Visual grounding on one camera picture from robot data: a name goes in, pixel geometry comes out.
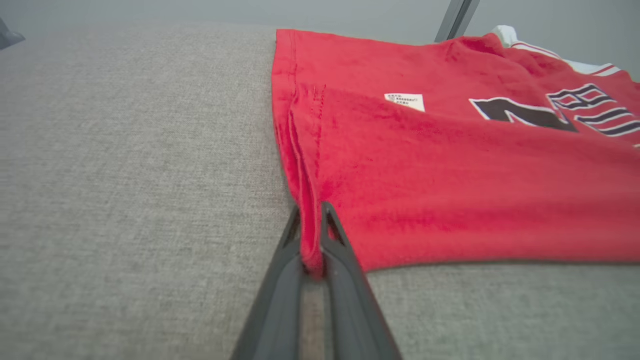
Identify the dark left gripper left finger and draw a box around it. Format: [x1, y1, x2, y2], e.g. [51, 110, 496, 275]
[231, 205, 306, 360]

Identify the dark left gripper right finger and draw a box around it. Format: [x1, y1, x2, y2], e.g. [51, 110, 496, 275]
[320, 201, 404, 360]

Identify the red jersey with black number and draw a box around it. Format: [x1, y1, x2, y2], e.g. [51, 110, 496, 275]
[271, 25, 640, 281]

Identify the grey fabric sofa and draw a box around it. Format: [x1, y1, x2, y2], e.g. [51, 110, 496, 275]
[0, 22, 640, 360]

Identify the grey metal stand leg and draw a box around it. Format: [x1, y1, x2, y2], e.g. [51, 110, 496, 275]
[0, 17, 26, 51]

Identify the grey metal partition post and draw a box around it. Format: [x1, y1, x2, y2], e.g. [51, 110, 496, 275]
[434, 0, 481, 44]

